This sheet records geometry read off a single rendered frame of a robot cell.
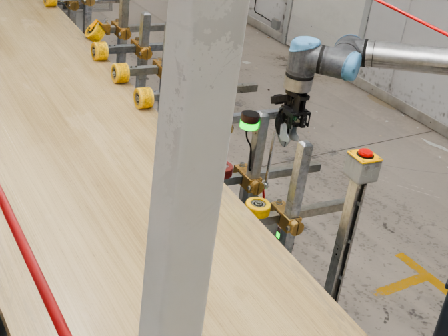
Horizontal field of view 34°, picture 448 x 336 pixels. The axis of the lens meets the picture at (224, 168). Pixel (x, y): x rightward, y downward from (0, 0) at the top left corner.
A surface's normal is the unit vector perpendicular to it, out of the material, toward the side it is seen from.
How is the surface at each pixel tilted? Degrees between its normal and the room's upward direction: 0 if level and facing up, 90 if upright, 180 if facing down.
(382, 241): 0
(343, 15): 90
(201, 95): 90
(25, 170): 0
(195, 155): 90
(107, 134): 0
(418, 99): 90
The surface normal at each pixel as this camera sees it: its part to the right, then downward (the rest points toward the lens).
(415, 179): 0.12, -0.87
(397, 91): -0.83, 0.17
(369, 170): 0.46, 0.48
